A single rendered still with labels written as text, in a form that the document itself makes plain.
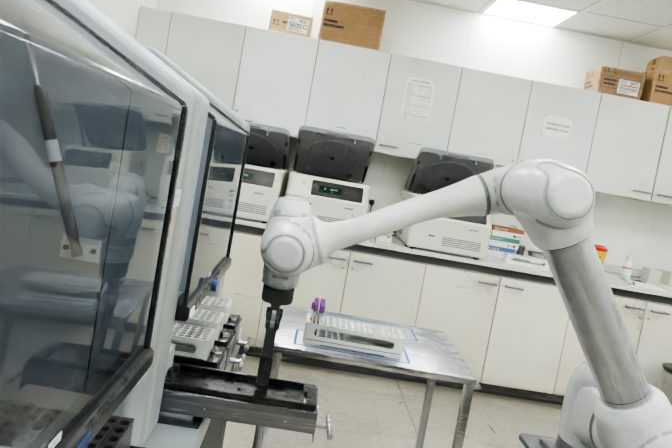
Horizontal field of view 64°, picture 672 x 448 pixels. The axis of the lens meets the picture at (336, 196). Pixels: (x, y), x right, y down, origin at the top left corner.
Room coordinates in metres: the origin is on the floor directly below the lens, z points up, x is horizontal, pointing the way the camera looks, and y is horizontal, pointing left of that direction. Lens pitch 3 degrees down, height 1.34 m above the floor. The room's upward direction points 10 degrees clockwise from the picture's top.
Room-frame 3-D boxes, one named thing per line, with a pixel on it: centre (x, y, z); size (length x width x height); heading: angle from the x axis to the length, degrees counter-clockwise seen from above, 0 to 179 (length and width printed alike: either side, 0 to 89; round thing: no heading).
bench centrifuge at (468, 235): (3.87, -0.78, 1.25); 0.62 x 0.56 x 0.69; 3
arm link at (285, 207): (1.25, 0.09, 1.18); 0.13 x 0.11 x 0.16; 5
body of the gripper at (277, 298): (1.26, 0.10, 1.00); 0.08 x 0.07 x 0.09; 3
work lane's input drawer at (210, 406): (1.21, 0.28, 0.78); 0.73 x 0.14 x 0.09; 93
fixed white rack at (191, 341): (1.35, 0.40, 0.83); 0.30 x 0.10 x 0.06; 93
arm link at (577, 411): (1.35, -0.76, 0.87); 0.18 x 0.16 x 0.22; 5
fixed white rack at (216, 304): (1.66, 0.41, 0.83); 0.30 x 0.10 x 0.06; 93
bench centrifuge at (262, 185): (3.79, 0.65, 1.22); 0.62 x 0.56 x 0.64; 1
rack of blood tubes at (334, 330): (1.61, -0.13, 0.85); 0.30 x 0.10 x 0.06; 91
